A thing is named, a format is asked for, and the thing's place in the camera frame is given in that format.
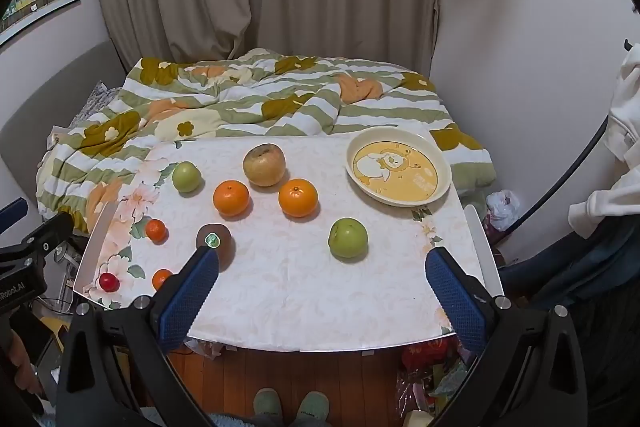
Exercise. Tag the grey patterned pillow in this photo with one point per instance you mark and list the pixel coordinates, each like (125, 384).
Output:
(97, 102)

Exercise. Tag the white plastic bag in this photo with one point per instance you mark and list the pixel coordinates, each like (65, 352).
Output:
(502, 207)

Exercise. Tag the brown kiwi with sticker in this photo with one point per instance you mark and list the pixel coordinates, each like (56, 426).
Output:
(222, 239)

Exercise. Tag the small tangerine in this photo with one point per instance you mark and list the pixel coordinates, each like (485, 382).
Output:
(156, 230)
(161, 278)

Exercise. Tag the green striped floral blanket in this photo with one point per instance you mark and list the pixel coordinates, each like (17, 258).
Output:
(280, 97)

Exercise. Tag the dark clothing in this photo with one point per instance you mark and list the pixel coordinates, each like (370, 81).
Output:
(590, 267)

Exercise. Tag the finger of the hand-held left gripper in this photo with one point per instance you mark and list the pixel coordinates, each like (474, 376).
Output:
(50, 229)
(12, 210)

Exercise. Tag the large green apple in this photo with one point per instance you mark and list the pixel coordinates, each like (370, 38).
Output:
(348, 238)

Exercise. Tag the person's left hand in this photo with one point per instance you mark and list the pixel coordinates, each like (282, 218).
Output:
(17, 357)

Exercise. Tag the small green apple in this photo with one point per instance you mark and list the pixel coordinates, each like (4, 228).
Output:
(186, 177)

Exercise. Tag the green slipper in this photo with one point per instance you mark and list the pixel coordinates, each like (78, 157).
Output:
(266, 403)
(312, 406)

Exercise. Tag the red cherry tomato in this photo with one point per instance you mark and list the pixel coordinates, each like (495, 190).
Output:
(109, 282)

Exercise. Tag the orange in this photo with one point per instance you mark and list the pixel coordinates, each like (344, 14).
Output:
(298, 198)
(231, 198)

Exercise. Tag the white garment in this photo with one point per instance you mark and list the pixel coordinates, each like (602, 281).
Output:
(625, 117)

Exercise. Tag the cream cartoon plate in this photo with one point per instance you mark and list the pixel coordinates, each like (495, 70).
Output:
(397, 167)

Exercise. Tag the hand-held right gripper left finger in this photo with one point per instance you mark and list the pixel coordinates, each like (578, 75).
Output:
(189, 294)

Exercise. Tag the red plastic bag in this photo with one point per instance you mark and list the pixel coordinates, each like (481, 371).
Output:
(430, 354)

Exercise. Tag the grey padded headboard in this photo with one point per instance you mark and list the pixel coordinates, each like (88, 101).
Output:
(45, 107)

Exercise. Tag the brown kiwi on table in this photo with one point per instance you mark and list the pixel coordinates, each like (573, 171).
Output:
(264, 164)

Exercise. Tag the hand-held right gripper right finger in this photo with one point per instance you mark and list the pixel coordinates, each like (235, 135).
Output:
(457, 302)

